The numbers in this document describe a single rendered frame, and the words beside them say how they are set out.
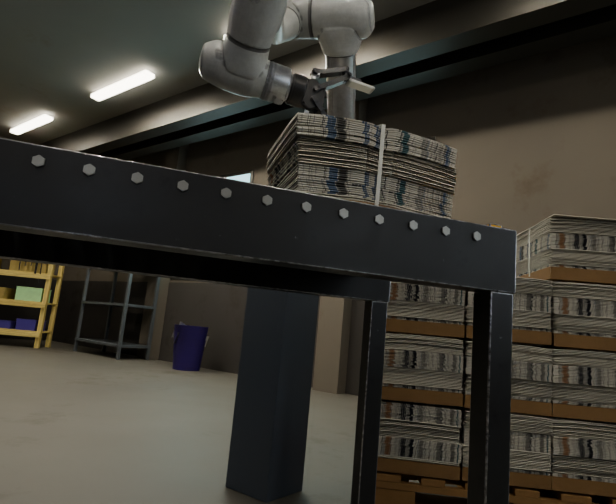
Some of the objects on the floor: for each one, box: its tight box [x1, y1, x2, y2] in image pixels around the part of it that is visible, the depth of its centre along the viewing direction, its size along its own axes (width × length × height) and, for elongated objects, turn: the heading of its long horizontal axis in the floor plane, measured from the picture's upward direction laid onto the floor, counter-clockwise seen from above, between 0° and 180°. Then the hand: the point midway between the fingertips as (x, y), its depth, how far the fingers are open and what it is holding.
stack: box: [375, 277, 616, 504], centre depth 175 cm, size 39×117×83 cm, turn 115°
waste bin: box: [172, 321, 209, 371], centre depth 575 cm, size 46×42×56 cm
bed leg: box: [351, 301, 387, 504], centre depth 130 cm, size 6×6×68 cm
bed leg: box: [467, 291, 513, 504], centre depth 83 cm, size 6×6×68 cm
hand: (364, 113), depth 119 cm, fingers open, 13 cm apart
